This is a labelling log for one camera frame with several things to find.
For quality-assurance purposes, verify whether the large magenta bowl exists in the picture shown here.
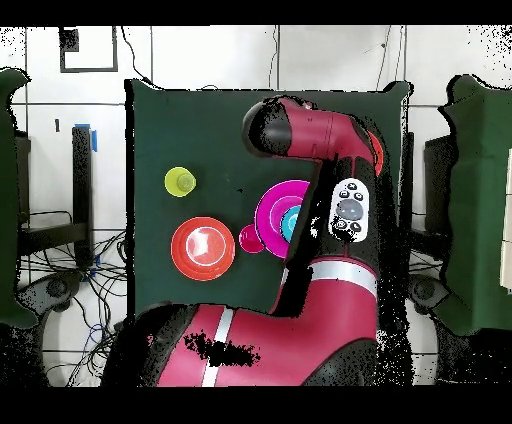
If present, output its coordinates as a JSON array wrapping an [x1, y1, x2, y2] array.
[[254, 179, 311, 260]]

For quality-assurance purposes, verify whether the small cyan bowl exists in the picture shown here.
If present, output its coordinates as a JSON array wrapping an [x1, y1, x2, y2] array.
[[280, 204, 302, 244]]

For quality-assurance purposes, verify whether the yellow cup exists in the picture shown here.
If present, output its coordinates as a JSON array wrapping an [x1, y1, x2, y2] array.
[[164, 166, 198, 198]]

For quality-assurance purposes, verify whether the red cup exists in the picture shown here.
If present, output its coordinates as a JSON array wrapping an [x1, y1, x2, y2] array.
[[238, 223, 266, 255]]

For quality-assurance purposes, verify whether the orange bowl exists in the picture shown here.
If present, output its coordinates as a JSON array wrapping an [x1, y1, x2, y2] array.
[[367, 129, 386, 178], [170, 216, 236, 282]]

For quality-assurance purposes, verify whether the dark green table cloth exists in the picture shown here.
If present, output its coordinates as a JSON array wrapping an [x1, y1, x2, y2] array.
[[124, 78, 413, 335]]

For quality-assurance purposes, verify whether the black box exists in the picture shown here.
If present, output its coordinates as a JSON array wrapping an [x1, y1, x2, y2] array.
[[423, 134, 455, 235]]

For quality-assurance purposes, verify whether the green cloth covered table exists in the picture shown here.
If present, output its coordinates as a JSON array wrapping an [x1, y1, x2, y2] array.
[[0, 67, 39, 330], [433, 74, 512, 337]]

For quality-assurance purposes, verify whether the thin grey cable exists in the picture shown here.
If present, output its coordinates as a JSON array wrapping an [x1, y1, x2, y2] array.
[[374, 25, 392, 92], [268, 25, 280, 90]]

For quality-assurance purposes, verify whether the tangle of cables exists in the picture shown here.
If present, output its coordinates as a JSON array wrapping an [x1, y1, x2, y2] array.
[[17, 229, 133, 387]]

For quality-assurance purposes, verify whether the black post with blue tape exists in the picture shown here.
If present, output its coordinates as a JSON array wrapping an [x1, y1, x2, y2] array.
[[71, 124, 98, 268]]

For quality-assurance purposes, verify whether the black pedestal foot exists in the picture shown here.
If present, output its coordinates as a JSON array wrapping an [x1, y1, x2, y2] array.
[[409, 273, 451, 315], [17, 271, 86, 317]]

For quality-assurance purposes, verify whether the black cable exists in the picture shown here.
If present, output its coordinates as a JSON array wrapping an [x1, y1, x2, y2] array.
[[119, 25, 155, 87]]

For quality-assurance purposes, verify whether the black metal frame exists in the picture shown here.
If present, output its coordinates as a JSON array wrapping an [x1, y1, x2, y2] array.
[[15, 133, 89, 257]]

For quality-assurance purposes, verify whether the black square floor frame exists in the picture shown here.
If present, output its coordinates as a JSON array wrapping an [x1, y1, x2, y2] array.
[[58, 25, 120, 74]]

